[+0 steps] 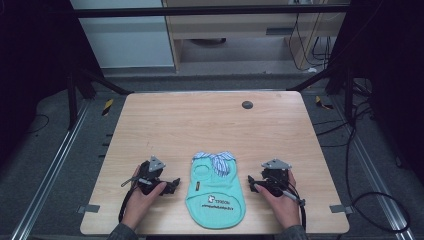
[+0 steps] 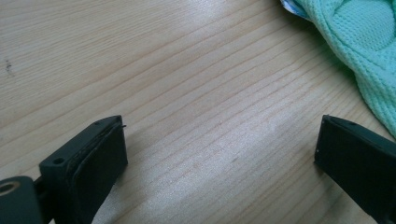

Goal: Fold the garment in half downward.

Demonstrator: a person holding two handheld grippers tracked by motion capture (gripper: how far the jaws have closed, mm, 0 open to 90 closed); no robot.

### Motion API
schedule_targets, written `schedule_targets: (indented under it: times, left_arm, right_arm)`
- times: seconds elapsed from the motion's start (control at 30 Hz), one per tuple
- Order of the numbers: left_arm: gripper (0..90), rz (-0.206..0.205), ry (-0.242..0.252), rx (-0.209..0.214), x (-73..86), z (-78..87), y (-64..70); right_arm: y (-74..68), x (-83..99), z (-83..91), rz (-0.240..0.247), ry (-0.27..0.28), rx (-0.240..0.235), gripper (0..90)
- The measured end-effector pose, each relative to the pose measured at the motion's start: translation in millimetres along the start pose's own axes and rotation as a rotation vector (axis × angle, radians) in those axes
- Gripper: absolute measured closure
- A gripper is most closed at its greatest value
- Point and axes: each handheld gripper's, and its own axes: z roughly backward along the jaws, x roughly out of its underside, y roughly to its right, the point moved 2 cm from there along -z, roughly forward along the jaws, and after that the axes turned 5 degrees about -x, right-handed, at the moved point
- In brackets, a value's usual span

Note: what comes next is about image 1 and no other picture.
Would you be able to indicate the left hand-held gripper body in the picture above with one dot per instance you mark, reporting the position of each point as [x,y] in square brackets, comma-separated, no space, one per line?
[146,173]

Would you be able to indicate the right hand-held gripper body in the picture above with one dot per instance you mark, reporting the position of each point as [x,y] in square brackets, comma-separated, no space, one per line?
[275,176]

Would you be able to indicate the person's left hand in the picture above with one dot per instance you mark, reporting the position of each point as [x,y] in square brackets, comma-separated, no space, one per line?
[140,208]

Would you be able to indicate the person's right hand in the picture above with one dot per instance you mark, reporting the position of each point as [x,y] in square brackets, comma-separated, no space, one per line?
[283,210]

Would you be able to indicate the mint green pet shirt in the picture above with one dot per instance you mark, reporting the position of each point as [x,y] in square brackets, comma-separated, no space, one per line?
[216,196]

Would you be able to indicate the grey round table grommet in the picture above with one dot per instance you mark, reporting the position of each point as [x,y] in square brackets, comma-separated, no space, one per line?
[247,105]

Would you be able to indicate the yellow black striped tape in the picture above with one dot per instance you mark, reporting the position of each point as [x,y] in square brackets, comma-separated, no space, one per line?
[107,106]
[322,103]

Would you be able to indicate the black metal stand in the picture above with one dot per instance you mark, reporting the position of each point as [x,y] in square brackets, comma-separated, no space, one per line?
[348,96]
[72,100]

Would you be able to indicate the white cabinet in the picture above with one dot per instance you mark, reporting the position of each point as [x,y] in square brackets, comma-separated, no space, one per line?
[126,43]

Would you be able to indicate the light wooden desk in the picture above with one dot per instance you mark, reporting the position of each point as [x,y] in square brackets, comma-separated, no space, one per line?
[233,26]

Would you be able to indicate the black curtain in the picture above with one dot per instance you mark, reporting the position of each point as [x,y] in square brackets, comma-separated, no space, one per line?
[390,66]
[33,66]

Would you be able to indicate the grey table edge bracket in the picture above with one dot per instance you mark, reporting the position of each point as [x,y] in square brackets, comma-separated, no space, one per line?
[340,209]
[88,209]

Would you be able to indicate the aluminium floor rail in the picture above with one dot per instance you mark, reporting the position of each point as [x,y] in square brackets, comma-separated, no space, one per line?
[50,170]
[373,170]

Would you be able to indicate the black horizontal frame bar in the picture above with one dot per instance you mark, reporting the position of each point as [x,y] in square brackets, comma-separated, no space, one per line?
[200,11]

